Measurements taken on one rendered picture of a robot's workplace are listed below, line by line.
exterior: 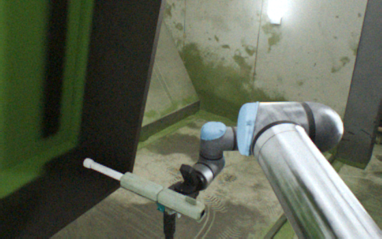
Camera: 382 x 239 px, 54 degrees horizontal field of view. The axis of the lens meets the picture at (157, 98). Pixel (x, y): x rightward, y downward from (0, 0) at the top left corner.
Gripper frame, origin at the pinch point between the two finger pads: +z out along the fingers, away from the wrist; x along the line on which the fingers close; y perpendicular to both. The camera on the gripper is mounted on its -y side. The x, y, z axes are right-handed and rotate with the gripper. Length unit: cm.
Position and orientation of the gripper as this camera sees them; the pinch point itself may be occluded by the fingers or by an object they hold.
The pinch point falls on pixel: (167, 207)
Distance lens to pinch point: 124.8
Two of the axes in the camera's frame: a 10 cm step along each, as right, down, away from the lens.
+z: -5.5, 3.5, -7.6
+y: -0.2, 9.1, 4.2
